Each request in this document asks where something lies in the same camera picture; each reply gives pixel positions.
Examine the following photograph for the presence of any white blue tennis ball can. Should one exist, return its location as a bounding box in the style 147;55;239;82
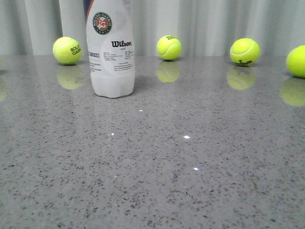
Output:
83;0;135;98

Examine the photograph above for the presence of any yellow tennis ball centre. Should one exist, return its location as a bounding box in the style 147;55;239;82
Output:
157;35;182;61

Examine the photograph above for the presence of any yellow Roland Garros tennis ball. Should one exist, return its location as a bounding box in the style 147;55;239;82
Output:
53;36;82;65

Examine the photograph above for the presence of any yellow Wilson tennis ball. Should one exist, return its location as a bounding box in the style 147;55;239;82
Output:
229;38;260;66

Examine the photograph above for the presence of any yellow tennis ball far right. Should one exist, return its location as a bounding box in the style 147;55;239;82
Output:
286;45;305;78

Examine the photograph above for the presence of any white pleated curtain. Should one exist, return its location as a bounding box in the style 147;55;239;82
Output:
0;0;305;56

